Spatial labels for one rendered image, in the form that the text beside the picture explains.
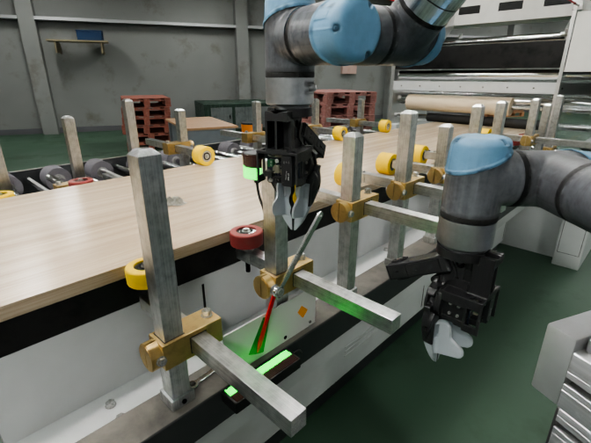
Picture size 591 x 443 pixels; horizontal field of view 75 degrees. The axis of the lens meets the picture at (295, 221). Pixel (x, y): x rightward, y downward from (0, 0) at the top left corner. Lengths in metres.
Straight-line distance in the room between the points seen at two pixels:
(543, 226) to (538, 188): 2.79
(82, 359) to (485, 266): 0.75
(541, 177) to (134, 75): 10.21
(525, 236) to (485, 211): 2.86
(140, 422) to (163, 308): 0.22
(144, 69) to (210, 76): 1.56
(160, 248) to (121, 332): 0.34
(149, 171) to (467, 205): 0.43
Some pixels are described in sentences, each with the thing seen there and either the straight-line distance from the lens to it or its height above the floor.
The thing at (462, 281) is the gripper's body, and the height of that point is 0.98.
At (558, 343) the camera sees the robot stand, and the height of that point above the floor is 0.98.
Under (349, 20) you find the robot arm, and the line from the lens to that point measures 0.50.
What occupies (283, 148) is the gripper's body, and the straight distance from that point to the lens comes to 0.60.
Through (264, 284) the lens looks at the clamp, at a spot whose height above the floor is 0.86.
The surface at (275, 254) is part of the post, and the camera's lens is 0.78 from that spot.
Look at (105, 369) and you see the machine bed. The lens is 0.95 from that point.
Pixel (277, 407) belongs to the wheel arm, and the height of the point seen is 0.83.
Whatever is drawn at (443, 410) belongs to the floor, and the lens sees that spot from 1.81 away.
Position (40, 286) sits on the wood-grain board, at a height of 0.90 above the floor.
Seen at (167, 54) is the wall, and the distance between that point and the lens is 10.56.
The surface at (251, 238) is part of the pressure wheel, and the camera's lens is 0.90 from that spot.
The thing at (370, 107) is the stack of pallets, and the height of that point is 0.78.
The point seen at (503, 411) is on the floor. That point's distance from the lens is 1.90.
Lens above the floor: 1.25
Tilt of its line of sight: 21 degrees down
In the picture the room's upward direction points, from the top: straight up
